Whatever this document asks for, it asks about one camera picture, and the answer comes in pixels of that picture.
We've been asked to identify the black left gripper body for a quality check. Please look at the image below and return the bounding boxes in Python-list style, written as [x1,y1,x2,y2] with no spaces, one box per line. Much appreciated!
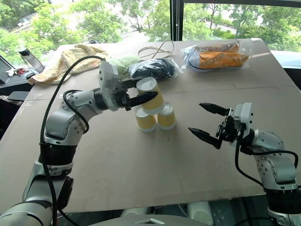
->
[117,79,132,112]

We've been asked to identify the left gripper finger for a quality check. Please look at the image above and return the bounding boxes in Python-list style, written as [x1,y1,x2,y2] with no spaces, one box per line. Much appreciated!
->
[122,79,138,90]
[129,92,159,110]

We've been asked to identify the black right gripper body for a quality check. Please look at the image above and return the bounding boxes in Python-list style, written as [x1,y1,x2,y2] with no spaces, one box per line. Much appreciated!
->
[215,108,242,143]

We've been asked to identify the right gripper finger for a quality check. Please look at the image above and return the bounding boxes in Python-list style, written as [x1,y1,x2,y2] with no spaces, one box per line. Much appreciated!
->
[188,127,223,150]
[198,102,232,116]

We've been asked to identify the yellow white paper cup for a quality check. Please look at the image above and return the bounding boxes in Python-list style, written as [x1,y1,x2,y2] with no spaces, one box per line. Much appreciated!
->
[135,107,157,133]
[157,101,176,130]
[136,77,165,115]

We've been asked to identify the light green cloth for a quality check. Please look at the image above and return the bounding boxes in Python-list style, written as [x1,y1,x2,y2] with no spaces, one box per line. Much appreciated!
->
[107,54,142,78]

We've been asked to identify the black fabric in plastic bag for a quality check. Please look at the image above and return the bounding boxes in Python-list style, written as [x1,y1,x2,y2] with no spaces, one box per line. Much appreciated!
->
[128,58,183,81]

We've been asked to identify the orange canvas shoe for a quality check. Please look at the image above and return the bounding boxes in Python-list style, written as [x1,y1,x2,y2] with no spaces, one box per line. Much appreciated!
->
[189,51,250,71]

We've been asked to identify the pale yellow towel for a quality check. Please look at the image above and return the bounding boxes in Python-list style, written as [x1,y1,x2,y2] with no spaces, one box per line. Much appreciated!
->
[27,44,110,84]

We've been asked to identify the clear plastic shoe bag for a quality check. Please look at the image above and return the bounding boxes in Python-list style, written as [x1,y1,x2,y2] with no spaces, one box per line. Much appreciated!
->
[180,40,253,73]

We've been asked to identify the white rounded shape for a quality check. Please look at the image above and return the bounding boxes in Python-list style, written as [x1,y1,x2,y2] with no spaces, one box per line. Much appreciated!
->
[187,201,214,226]
[121,207,151,218]

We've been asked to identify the clear water bottle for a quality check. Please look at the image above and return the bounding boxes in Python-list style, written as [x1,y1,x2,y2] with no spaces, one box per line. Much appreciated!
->
[18,47,45,74]

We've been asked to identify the black side desk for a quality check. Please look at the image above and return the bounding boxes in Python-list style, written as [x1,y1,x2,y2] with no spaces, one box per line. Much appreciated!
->
[0,69,36,142]

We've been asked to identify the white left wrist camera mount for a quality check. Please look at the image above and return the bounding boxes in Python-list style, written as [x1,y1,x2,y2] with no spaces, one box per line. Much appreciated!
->
[98,60,129,112]

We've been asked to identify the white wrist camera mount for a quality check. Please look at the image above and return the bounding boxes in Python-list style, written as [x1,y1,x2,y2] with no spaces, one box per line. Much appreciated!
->
[232,103,254,142]
[98,60,129,112]

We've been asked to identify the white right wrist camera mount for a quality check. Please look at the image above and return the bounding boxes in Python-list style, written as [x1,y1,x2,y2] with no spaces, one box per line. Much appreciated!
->
[232,103,254,142]

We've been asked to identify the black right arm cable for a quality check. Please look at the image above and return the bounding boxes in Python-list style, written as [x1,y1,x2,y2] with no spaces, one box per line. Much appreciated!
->
[234,122,300,189]

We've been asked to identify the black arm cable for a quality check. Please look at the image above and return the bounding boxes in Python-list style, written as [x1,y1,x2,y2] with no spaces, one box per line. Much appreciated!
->
[234,122,300,189]
[40,56,106,226]

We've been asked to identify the beige cord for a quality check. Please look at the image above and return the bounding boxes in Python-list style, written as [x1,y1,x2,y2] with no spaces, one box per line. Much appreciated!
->
[137,39,175,61]

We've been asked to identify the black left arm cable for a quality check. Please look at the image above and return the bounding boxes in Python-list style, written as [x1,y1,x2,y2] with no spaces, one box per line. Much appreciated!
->
[40,56,106,226]

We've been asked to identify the black window frame post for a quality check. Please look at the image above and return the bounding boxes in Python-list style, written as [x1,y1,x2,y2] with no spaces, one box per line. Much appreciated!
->
[169,0,184,42]

